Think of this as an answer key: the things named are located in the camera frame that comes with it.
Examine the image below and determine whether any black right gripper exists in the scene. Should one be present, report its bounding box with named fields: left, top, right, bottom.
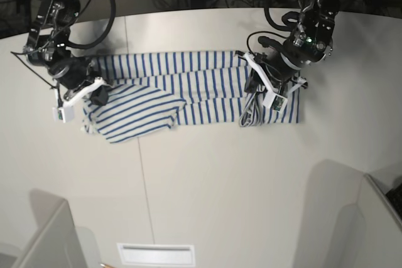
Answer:
left=23, top=0, right=109, bottom=105

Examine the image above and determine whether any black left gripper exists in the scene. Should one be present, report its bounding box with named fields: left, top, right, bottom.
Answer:
left=244, top=0, right=340, bottom=94

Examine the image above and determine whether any blue white striped T-shirt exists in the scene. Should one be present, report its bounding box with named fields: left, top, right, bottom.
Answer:
left=83, top=51, right=301, bottom=143

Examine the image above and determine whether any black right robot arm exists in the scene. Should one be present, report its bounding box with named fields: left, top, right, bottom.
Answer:
left=22, top=0, right=116, bottom=108

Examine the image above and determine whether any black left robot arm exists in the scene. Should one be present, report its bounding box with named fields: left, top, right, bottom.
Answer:
left=254, top=0, right=340, bottom=94

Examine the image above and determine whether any left grey partition panel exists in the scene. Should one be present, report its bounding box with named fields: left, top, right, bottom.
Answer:
left=1, top=189, right=101, bottom=267

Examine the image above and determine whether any grey partition panel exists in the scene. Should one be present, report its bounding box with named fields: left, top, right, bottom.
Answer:
left=326, top=174, right=401, bottom=267
left=1, top=189, right=101, bottom=267

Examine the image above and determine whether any white table inlay plate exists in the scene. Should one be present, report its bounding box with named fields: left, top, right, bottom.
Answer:
left=117, top=243, right=196, bottom=267

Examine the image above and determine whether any black keyboard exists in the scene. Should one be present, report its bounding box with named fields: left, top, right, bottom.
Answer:
left=386, top=185, right=402, bottom=217

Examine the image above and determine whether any right grey partition panel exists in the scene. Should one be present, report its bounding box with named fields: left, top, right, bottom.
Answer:
left=326, top=174, right=401, bottom=267

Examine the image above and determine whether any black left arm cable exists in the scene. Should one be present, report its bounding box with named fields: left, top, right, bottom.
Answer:
left=246, top=0, right=315, bottom=54

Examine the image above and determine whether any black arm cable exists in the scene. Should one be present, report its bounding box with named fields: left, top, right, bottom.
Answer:
left=67, top=0, right=117, bottom=51
left=246, top=0, right=315, bottom=54

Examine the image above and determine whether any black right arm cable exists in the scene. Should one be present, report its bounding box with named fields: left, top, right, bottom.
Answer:
left=67, top=0, right=117, bottom=51

